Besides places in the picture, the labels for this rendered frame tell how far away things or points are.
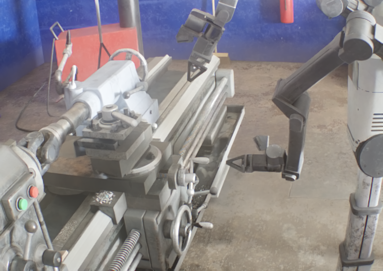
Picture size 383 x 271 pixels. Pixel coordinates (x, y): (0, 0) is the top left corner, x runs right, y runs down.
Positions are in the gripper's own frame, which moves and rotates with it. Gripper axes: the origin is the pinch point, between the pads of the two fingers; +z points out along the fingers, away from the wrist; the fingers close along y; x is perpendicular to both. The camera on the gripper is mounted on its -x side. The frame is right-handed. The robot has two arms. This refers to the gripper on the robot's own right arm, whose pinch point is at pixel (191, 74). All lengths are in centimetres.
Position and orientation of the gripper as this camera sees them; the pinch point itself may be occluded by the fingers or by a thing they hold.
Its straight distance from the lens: 160.8
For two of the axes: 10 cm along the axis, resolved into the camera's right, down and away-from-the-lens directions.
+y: -1.1, 4.3, -9.0
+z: -4.3, 7.9, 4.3
